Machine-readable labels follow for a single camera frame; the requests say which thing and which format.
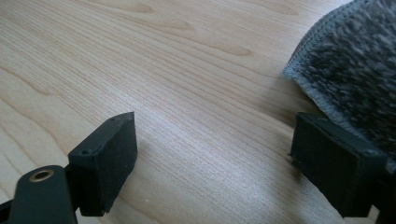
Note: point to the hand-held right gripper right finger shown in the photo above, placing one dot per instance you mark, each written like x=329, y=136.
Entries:
x=336, y=168

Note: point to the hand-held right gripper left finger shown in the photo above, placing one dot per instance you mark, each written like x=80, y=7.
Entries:
x=106, y=168

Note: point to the grey cloth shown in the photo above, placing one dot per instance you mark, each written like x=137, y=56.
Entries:
x=358, y=62

